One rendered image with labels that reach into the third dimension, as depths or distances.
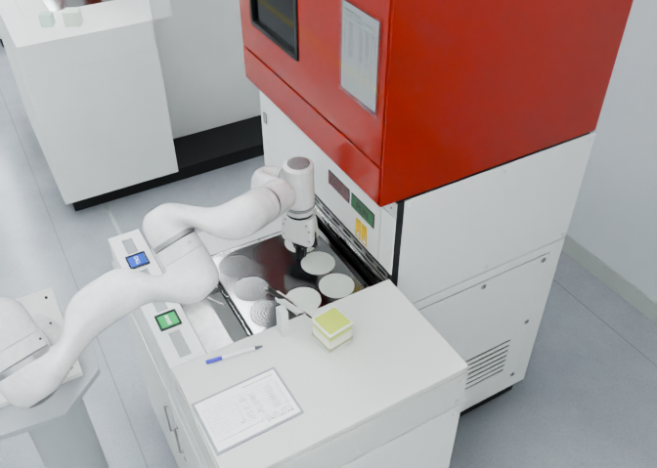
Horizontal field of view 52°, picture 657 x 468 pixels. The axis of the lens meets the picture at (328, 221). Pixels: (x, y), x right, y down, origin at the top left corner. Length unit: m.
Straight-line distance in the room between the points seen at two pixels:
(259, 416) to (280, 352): 0.19
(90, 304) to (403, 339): 0.74
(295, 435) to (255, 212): 0.49
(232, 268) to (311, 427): 0.63
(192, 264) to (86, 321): 0.24
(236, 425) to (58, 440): 0.66
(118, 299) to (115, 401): 1.45
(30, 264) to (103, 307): 2.16
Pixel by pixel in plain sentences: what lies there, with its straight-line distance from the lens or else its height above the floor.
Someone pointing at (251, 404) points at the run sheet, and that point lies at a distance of 1.56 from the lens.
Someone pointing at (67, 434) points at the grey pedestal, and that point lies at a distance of 2.04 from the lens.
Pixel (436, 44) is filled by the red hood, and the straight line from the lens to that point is 1.50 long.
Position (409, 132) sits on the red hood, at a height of 1.42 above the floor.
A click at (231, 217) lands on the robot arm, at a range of 1.44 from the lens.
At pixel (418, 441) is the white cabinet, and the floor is 0.75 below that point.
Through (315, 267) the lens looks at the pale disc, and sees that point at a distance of 1.96.
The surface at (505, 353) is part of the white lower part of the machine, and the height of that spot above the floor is 0.33.
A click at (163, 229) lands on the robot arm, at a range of 1.47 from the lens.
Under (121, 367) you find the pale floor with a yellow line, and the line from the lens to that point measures 2.98.
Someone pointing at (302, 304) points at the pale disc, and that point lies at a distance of 1.85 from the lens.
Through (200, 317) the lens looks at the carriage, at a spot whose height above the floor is 0.88.
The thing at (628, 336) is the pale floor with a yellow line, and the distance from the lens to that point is 3.24.
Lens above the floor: 2.23
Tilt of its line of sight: 39 degrees down
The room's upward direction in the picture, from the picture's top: straight up
